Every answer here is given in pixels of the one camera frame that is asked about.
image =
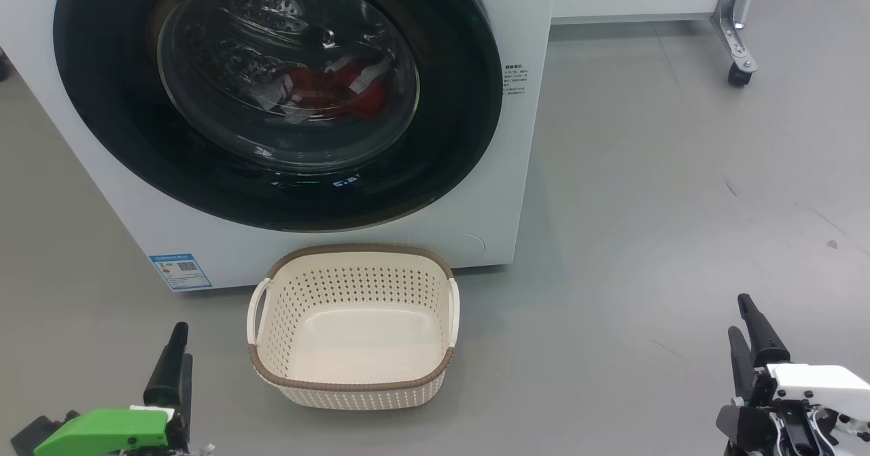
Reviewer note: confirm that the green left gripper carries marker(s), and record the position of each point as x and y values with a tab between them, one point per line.
109	429

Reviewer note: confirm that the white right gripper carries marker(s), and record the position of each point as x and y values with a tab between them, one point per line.
822	384

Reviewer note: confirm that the red and white jersey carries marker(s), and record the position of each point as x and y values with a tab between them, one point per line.
340	96

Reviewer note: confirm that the washing machine glass door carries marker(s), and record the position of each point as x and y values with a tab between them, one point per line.
448	102

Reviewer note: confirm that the beige perforated laundry basket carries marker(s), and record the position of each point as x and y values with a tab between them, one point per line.
360	340

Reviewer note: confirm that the white front-load washing machine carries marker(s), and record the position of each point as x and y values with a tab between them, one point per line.
102	170

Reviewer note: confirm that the blue energy label sticker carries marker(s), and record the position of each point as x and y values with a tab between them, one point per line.
180	271

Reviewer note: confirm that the round white filter cover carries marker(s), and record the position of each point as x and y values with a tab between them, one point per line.
465	245

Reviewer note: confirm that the grey metal leg with caster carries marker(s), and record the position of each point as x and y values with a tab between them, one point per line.
735	28

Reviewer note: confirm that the printed text label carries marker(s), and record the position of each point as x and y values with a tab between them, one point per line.
515	81

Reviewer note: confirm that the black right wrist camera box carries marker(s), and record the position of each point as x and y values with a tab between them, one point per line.
741	429

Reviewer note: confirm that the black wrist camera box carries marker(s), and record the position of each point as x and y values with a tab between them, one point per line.
34	434
741	429

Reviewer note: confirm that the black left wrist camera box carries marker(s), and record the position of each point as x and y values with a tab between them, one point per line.
34	434

